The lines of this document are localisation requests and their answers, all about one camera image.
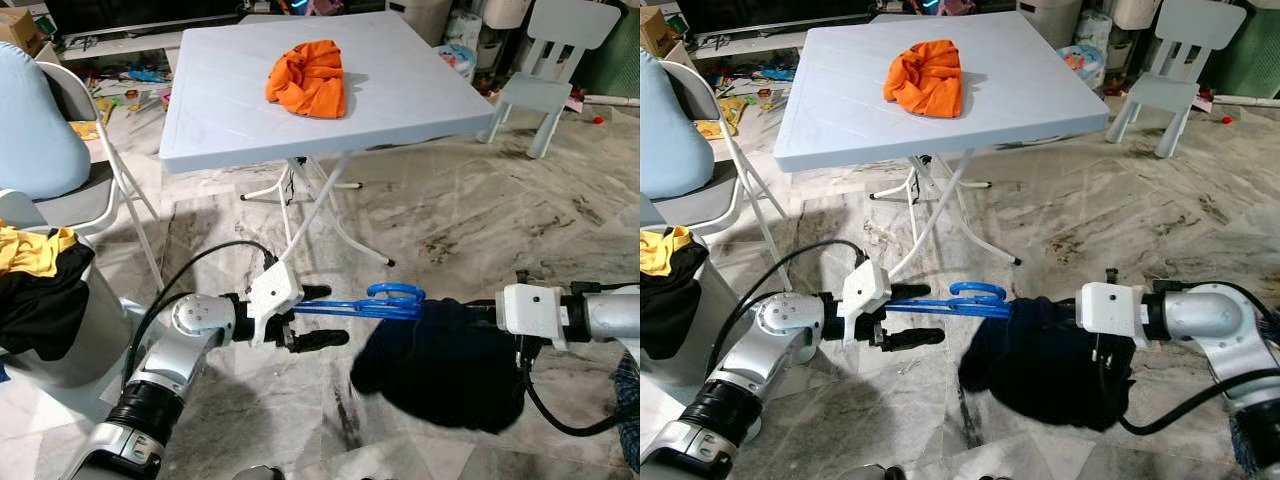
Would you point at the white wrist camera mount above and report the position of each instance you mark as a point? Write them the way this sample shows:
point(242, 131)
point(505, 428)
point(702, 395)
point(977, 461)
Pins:
point(272, 295)
point(1110, 310)
point(865, 295)
point(530, 310)

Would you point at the black garment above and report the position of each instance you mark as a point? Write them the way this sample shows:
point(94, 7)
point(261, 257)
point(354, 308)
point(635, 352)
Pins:
point(670, 310)
point(40, 310)

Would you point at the orange garment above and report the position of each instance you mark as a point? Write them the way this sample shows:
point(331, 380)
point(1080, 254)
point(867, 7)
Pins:
point(310, 80)
point(925, 80)

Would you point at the light blue kids chair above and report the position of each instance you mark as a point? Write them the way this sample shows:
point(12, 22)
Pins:
point(540, 95)
point(722, 335)
point(1165, 95)
point(105, 335)

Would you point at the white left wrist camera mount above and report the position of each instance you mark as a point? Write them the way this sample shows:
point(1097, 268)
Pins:
point(865, 295)
point(272, 295)

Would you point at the navy blue garment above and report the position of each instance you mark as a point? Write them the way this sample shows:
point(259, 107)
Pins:
point(440, 370)
point(1040, 370)

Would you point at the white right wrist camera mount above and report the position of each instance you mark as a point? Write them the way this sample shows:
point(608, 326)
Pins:
point(530, 310)
point(1110, 310)

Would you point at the brown cardboard box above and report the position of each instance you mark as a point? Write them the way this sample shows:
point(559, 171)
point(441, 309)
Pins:
point(22, 32)
point(658, 30)

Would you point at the blue plastic hanger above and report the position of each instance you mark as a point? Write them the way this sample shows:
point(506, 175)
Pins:
point(985, 290)
point(395, 292)

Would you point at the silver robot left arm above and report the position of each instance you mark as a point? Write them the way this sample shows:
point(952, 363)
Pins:
point(740, 380)
point(160, 370)

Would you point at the blue checked cloth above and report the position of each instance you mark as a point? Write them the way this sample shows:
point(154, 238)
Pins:
point(630, 420)
point(1260, 450)

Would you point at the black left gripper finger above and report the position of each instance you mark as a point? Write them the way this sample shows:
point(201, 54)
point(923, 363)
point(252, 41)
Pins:
point(908, 292)
point(315, 292)
point(915, 340)
point(320, 340)

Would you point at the yellow garment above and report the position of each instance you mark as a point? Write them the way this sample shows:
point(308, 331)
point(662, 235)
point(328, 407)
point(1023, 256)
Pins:
point(662, 252)
point(35, 255)

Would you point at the light blue folding table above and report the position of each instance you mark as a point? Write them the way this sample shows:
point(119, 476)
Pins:
point(1020, 90)
point(400, 90)

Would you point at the colourful toy bucket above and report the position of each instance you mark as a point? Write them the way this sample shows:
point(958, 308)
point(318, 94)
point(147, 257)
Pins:
point(458, 62)
point(1083, 66)

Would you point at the light blue cushion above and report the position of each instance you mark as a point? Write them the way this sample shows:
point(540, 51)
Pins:
point(40, 130)
point(670, 140)

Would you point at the grey white folding chair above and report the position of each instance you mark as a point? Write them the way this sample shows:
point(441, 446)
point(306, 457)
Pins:
point(70, 208)
point(710, 205)

